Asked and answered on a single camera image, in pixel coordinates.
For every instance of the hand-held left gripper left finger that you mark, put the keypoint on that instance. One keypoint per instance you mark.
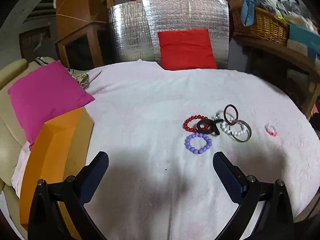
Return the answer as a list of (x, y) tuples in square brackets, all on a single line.
[(96, 177)]

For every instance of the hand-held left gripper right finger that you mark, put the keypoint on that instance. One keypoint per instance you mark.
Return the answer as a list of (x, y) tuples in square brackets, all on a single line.
[(227, 177)]

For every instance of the metallic grey bangle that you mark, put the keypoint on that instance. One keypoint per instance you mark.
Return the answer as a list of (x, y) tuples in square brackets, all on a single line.
[(250, 132)]

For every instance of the orange wooden box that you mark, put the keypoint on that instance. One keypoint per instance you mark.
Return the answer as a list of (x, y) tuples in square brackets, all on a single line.
[(50, 155)]

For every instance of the black hair clip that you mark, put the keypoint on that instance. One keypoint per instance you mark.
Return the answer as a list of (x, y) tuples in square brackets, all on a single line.
[(217, 125)]

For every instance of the thin brown bangle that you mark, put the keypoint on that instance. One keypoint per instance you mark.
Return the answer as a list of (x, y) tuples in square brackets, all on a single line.
[(224, 112)]

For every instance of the pale pink towel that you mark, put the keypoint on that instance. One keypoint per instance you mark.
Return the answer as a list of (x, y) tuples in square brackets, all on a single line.
[(150, 100)]

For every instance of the magenta cushion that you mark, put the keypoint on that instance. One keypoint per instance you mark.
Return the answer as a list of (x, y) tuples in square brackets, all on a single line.
[(45, 97)]

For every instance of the beige sofa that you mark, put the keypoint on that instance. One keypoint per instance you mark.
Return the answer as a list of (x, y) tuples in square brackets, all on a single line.
[(10, 135)]

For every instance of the patterned beige cloth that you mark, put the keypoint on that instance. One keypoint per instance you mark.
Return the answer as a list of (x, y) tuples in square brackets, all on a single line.
[(81, 78)]

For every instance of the flat red cushion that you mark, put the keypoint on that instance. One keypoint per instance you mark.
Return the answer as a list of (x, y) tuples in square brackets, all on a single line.
[(186, 50)]

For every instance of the wooden side table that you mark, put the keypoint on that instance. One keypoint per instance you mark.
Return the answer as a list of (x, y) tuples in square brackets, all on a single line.
[(96, 42)]

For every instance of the wooden shelf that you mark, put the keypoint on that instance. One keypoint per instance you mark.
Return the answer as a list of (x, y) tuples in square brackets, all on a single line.
[(280, 50)]

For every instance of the silver foil sheet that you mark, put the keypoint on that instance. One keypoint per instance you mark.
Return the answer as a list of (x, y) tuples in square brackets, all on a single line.
[(130, 30)]

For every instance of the wicker basket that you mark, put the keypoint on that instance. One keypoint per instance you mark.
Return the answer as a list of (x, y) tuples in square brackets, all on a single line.
[(265, 27)]

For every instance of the teal box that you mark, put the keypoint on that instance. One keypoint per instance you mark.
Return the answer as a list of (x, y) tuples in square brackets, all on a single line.
[(303, 38)]

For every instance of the blue cloth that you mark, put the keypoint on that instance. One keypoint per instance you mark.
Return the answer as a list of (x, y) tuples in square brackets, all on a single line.
[(248, 7)]

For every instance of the pile of plastic bags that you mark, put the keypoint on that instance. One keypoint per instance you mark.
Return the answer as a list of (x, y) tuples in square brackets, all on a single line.
[(290, 7)]

